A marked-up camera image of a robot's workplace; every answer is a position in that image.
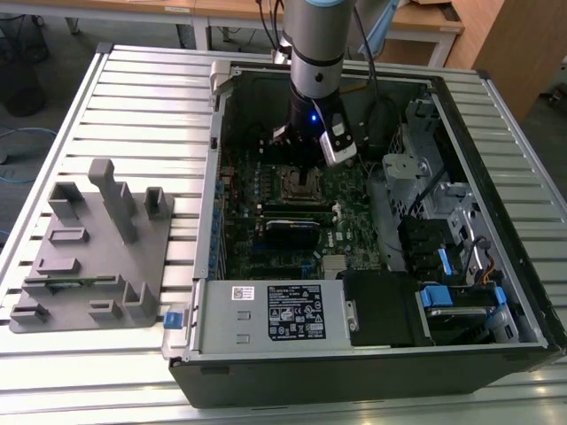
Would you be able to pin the office chair base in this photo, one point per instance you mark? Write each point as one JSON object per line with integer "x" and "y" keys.
{"x": 559, "y": 90}

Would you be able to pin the silver drive cage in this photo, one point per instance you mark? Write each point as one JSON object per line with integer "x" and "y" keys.
{"x": 401, "y": 166}

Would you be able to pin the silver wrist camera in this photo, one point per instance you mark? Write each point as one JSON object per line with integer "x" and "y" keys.
{"x": 339, "y": 141}

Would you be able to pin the black office chair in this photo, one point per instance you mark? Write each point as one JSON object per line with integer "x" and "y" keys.
{"x": 22, "y": 88}

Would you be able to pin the green RAM stick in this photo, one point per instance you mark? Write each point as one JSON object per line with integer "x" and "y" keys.
{"x": 66, "y": 282}

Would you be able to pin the black plastic shroud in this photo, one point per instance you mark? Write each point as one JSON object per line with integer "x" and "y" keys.
{"x": 381, "y": 310}

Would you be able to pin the green motherboard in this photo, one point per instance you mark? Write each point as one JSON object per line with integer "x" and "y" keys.
{"x": 354, "y": 234}

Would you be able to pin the grey parts rack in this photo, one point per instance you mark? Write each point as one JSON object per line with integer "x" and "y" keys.
{"x": 111, "y": 265}

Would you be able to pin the blue case latch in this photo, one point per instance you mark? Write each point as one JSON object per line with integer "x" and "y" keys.
{"x": 173, "y": 321}

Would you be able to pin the silver chipset heat sink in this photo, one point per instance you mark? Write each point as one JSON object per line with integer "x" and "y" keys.
{"x": 334, "y": 263}

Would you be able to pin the black plastic disk bay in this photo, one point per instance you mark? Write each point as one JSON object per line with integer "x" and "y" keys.
{"x": 418, "y": 241}

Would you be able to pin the black hard disk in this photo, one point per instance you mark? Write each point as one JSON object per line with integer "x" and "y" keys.
{"x": 456, "y": 329}

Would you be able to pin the silver power supply unit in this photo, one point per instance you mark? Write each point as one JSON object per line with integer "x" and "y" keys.
{"x": 221, "y": 319}

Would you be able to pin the wooden cabinet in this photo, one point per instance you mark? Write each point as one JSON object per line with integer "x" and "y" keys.
{"x": 522, "y": 44}

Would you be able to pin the wooden desk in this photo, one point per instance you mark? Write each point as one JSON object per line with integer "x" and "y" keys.
{"x": 133, "y": 3}
{"x": 425, "y": 22}

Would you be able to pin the blue disk carrier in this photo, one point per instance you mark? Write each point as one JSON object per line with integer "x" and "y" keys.
{"x": 436, "y": 296}
{"x": 445, "y": 261}

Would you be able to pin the pale blue teach pendant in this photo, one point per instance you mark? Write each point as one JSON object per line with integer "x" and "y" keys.
{"x": 381, "y": 22}

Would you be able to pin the black PC case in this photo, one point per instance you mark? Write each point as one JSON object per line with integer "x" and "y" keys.
{"x": 310, "y": 380}

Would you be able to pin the black graphics card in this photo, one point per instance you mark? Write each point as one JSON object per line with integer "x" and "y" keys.
{"x": 292, "y": 237}

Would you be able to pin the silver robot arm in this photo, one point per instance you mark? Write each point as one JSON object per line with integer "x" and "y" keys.
{"x": 316, "y": 53}

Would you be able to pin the silver CPU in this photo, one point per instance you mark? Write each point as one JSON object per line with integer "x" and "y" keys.
{"x": 294, "y": 183}

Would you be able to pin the CPU socket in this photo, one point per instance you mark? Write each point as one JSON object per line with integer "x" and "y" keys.
{"x": 305, "y": 201}

